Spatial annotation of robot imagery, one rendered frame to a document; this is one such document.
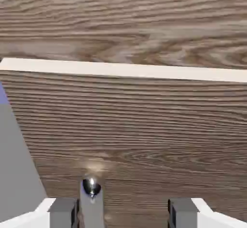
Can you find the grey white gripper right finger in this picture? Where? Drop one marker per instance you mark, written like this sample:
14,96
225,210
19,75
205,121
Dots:
183,212

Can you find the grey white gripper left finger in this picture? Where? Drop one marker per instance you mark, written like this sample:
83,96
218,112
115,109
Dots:
61,212

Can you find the wood grain cabinet door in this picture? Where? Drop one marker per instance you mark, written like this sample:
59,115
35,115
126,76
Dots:
135,135

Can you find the wood grain cabinet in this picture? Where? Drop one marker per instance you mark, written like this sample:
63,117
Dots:
123,19

